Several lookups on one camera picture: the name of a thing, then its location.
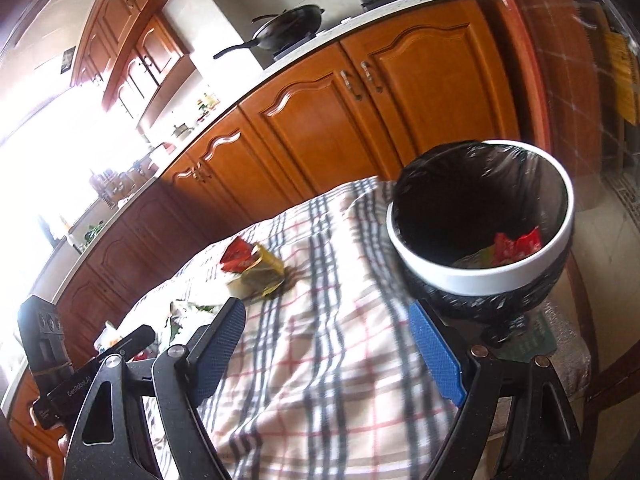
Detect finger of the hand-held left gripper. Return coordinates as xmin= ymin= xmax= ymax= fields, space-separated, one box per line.
xmin=95 ymin=324 xmax=157 ymax=362

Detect yellow paper packet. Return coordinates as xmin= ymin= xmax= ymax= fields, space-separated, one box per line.
xmin=227 ymin=244 xmax=286 ymax=303

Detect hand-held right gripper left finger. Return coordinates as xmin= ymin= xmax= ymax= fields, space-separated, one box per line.
xmin=65 ymin=297 xmax=247 ymax=480

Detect white round trash can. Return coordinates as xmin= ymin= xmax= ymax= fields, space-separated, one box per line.
xmin=386 ymin=140 xmax=576 ymax=346

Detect yellow sack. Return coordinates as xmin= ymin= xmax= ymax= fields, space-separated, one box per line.
xmin=602 ymin=30 xmax=640 ymax=126

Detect cluster of kitchen utensils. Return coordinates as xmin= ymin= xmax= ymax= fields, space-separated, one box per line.
xmin=90 ymin=155 xmax=156 ymax=201

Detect wooden cabinet door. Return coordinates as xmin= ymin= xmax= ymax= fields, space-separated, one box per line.
xmin=200 ymin=107 xmax=303 ymax=221
xmin=342 ymin=0 xmax=521 ymax=181
xmin=240 ymin=55 xmax=396 ymax=201
xmin=160 ymin=160 xmax=236 ymax=241

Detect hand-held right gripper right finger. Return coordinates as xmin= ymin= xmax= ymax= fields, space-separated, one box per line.
xmin=407 ymin=299 xmax=583 ymax=480

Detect wooden wall cabinet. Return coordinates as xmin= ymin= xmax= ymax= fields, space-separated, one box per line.
xmin=72 ymin=0 xmax=193 ymax=121

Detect wooden kitchen base cabinets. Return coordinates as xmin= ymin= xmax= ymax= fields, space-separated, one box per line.
xmin=10 ymin=0 xmax=481 ymax=401

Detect white green plastic wrapper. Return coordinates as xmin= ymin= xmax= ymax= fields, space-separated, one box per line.
xmin=167 ymin=300 xmax=223 ymax=341

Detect red snack wrapper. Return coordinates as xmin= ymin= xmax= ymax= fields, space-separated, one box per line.
xmin=492 ymin=226 xmax=543 ymax=266

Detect black wok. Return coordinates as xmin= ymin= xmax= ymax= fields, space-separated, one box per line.
xmin=214 ymin=5 xmax=326 ymax=59

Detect dark wooden side cabinet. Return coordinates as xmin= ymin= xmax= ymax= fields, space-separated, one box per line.
xmin=10 ymin=180 xmax=261 ymax=461

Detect yellow green wrapper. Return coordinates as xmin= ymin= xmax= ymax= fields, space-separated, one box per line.
xmin=452 ymin=245 xmax=501 ymax=267

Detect black trash bag liner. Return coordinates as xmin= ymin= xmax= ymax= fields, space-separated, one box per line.
xmin=387 ymin=141 xmax=571 ymax=343

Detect glass sliding door, red frame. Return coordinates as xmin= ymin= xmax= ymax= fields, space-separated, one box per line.
xmin=480 ymin=0 xmax=551 ymax=171

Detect plaid blanket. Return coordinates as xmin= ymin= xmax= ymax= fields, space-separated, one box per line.
xmin=92 ymin=177 xmax=501 ymax=480

